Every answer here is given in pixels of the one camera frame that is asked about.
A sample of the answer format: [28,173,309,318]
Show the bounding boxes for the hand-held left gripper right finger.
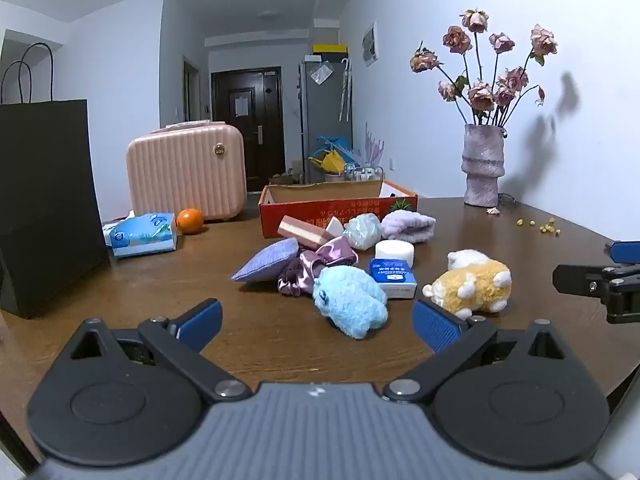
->
[382,299,571,403]

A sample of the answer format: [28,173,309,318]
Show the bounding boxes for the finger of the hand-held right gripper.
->
[552,262,640,298]
[605,241,640,264]

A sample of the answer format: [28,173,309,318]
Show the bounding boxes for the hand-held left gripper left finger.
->
[70,298,251,403]

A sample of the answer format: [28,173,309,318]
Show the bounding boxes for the yellow plush toy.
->
[422,249,513,320]

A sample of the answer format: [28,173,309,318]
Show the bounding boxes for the small blue tissue packet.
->
[369,257,418,300]

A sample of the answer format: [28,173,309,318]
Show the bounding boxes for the blue plush toy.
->
[313,265,389,339]

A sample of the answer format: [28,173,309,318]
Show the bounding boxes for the lavender drawstring pouch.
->
[231,238,301,283]

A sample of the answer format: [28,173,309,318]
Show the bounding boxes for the iridescent plastic bundle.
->
[343,213,385,251]

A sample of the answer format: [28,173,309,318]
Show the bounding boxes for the purple satin pouch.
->
[278,235,359,297]

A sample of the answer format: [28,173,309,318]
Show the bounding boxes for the pink sponge block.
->
[277,215,337,250]

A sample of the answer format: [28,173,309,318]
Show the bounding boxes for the red cardboard box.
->
[258,180,418,239]

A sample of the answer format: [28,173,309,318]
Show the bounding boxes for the scattered yellow buds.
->
[516,217,561,236]

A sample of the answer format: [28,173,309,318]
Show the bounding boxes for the orange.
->
[176,208,205,235]

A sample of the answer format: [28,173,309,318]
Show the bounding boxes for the blue tissue pack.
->
[109,213,179,259]

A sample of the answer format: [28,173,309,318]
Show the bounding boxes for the lavender folded towel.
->
[381,210,437,243]

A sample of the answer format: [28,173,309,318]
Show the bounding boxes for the mauve textured vase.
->
[461,124,507,208]

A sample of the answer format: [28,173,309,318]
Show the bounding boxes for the pink ribbed suitcase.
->
[126,121,247,223]

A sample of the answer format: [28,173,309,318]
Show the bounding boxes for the rack of bottles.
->
[344,162,385,182]

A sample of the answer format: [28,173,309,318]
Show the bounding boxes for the dark wooden door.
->
[211,66,286,192]

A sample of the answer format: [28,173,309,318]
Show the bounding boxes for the purple feather decoration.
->
[364,122,387,168]

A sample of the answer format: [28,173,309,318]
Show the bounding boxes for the black paper bag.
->
[0,42,111,318]

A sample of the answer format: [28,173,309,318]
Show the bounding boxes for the dried pink roses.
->
[410,8,559,128]

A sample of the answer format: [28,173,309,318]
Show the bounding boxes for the grey refrigerator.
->
[299,59,353,183]

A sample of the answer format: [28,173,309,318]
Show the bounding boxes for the white folded umbrella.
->
[339,58,352,122]

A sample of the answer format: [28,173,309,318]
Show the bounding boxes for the white wall panel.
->
[361,22,379,67]

